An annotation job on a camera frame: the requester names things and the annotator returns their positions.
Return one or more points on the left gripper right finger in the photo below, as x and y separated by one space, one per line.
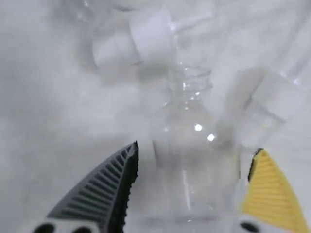
266 191

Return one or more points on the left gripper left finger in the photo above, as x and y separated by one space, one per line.
104 189

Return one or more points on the clear plastic bottle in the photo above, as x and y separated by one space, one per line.
189 155

